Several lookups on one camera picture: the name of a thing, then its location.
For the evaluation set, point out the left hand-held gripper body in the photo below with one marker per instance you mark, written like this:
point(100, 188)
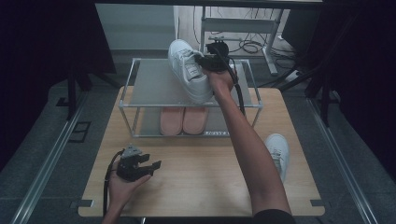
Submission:
point(129, 168)

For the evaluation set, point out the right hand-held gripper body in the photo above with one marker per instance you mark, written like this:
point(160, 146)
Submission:
point(218, 59)

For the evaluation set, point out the white lace-up sneaker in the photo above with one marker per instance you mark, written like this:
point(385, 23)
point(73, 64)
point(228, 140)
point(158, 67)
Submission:
point(280, 152)
point(186, 71)

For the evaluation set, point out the grey two-tier shoe rack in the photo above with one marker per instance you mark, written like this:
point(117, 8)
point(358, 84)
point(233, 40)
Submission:
point(152, 84)

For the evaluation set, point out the person's right hand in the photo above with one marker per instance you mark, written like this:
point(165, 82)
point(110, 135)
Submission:
point(221, 81)

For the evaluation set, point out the person's left hand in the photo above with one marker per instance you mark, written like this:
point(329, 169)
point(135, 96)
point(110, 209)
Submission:
point(121, 193)

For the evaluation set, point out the white cabinet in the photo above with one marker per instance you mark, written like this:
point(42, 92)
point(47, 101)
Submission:
point(137, 28)

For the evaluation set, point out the white power strip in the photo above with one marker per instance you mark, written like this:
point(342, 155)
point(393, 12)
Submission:
point(292, 76)

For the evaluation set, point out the black metal stand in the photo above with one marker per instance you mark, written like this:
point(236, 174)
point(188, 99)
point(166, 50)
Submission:
point(325, 102)
point(72, 93)

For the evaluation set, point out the person's black sleeve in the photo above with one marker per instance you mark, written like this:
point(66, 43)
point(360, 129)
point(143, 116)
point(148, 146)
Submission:
point(274, 217)

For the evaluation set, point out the dark curtain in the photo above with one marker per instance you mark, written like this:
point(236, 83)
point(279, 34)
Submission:
point(37, 46)
point(367, 62)

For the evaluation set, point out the white metal desk frame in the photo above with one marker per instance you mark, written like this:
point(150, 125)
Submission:
point(249, 25)

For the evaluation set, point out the black floor bracket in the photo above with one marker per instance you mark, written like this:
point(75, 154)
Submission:
point(80, 137)

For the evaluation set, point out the aluminium floor rail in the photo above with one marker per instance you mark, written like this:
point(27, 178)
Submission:
point(46, 168)
point(342, 168)

